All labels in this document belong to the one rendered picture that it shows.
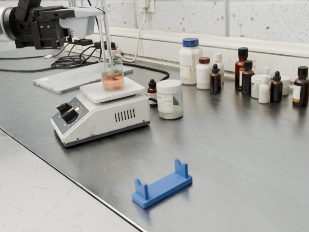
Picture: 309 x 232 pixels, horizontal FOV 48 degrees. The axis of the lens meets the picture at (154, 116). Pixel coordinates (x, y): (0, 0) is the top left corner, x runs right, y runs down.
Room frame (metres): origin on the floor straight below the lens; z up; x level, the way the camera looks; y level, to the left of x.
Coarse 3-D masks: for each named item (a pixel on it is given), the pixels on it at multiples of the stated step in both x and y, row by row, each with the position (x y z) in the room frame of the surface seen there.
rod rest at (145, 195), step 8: (176, 160) 0.49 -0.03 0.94; (176, 168) 0.49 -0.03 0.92; (184, 168) 0.47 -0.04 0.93; (168, 176) 0.48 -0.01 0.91; (176, 176) 0.48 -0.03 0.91; (184, 176) 0.47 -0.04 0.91; (136, 184) 0.44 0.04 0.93; (144, 184) 0.43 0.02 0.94; (152, 184) 0.46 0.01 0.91; (160, 184) 0.46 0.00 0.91; (168, 184) 0.46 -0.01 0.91; (176, 184) 0.46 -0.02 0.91; (184, 184) 0.46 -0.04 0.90; (136, 192) 0.44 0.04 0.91; (144, 192) 0.42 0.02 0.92; (152, 192) 0.44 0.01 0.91; (160, 192) 0.44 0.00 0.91; (168, 192) 0.44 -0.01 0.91; (136, 200) 0.43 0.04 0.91; (144, 200) 0.42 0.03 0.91; (152, 200) 0.42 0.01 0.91; (144, 208) 0.42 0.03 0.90
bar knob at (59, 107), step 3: (60, 105) 0.73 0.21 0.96; (63, 105) 0.72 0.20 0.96; (66, 105) 0.72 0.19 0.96; (69, 105) 0.73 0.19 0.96; (57, 108) 0.73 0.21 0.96; (60, 108) 0.73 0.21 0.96; (63, 108) 0.72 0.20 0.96; (66, 108) 0.72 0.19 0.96; (69, 108) 0.72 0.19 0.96; (60, 111) 0.73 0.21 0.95; (63, 111) 0.72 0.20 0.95; (66, 111) 0.72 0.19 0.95; (60, 114) 0.72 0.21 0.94
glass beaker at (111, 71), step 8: (112, 56) 0.75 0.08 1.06; (120, 56) 0.74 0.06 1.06; (104, 64) 0.71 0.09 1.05; (112, 64) 0.70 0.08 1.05; (120, 64) 0.72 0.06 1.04; (104, 72) 0.71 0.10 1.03; (112, 72) 0.70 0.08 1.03; (120, 72) 0.72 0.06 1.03; (104, 80) 0.71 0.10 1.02; (112, 80) 0.70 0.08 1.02; (120, 80) 0.71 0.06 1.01; (104, 88) 0.71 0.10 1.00; (112, 88) 0.71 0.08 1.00; (120, 88) 0.71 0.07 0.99
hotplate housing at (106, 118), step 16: (80, 96) 0.76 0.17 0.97; (128, 96) 0.72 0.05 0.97; (144, 96) 0.71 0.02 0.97; (96, 112) 0.66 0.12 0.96; (112, 112) 0.68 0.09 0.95; (128, 112) 0.69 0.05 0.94; (144, 112) 0.71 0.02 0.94; (80, 128) 0.65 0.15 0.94; (96, 128) 0.66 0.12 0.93; (112, 128) 0.68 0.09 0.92; (128, 128) 0.69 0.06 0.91; (64, 144) 0.64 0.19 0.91
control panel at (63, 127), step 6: (72, 102) 0.75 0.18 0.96; (78, 102) 0.73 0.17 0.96; (84, 108) 0.69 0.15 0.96; (54, 114) 0.75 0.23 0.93; (84, 114) 0.66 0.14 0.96; (54, 120) 0.72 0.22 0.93; (60, 120) 0.70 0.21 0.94; (78, 120) 0.66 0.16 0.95; (60, 126) 0.68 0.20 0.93; (66, 126) 0.66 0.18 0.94; (72, 126) 0.65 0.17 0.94
